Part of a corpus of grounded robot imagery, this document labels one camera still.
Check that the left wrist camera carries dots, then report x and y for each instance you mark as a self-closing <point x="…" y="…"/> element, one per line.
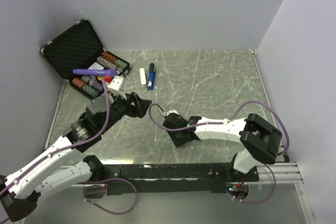
<point x="117" y="86"/>

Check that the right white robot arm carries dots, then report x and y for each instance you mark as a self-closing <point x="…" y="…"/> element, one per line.
<point x="260" y="139"/>

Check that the black poker chip case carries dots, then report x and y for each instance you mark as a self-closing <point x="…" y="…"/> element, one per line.
<point x="79" y="47"/>

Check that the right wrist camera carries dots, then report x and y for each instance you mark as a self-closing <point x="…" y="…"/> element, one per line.
<point x="166" y="113"/>

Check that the blue stapler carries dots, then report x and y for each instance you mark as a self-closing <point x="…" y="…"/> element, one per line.
<point x="151" y="76"/>

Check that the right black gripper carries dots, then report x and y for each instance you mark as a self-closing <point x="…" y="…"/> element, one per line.
<point x="177" y="143"/>

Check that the white stapler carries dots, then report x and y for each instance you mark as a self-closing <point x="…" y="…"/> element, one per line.
<point x="143" y="77"/>

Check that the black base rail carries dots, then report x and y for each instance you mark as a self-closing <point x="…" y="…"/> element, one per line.
<point x="168" y="178"/>

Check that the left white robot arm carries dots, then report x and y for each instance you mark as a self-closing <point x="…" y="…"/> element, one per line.
<point x="22" y="190"/>

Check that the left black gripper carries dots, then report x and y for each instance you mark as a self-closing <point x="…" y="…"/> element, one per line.
<point x="140" y="106"/>

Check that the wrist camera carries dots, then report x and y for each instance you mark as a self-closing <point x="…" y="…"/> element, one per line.
<point x="117" y="86"/>
<point x="166" y="113"/>

